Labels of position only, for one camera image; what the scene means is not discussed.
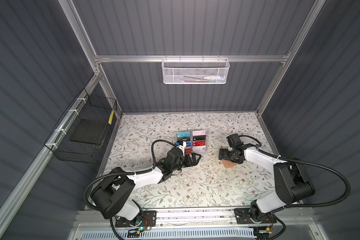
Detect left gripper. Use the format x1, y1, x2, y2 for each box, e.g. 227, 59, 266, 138
170, 152, 201, 174

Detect pink leather card wallet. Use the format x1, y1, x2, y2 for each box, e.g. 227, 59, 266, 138
222, 160, 237, 169

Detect clear acrylic card holder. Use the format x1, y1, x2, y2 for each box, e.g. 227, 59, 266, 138
176, 130, 207, 155

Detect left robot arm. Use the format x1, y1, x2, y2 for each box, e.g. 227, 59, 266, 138
90, 147, 202, 226

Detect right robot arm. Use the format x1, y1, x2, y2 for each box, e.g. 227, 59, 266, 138
219, 134, 316, 223

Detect red VIP card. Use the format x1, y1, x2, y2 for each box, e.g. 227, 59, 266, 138
193, 140, 206, 147

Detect black card right column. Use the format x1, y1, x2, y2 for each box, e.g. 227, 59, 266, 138
193, 135, 206, 141

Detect teal VIP card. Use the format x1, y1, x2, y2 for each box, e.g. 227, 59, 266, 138
177, 132, 191, 139

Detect pink VIP card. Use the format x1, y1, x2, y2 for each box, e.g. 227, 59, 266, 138
192, 130, 206, 136

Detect pens in white basket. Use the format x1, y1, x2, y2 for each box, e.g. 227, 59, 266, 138
183, 75, 226, 84

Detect yellow marker pen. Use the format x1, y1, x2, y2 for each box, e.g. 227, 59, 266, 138
108, 110, 114, 125

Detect black pad in basket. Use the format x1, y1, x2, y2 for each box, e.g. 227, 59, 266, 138
70, 119, 108, 145

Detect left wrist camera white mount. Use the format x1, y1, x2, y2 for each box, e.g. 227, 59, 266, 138
176, 140, 187, 156

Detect white wire mesh basket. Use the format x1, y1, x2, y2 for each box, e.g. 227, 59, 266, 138
161, 58, 230, 85

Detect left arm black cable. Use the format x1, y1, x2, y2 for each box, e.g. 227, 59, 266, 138
83, 139, 181, 211

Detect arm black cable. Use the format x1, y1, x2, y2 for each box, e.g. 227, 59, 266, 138
83, 139, 181, 211
239, 134, 351, 208

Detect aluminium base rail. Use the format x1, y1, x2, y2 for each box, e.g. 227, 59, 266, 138
72, 207, 316, 231

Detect black wire basket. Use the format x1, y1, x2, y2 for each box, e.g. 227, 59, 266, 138
45, 90, 118, 164

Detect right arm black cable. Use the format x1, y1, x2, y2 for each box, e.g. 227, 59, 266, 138
239, 134, 351, 208

